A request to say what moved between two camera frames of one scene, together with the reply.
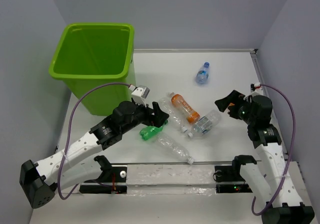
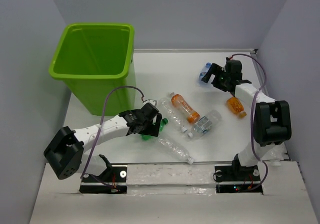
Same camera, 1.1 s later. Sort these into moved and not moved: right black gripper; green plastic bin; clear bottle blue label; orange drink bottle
Moved: right black gripper
Not moved: green plastic bin; orange drink bottle; clear bottle blue label
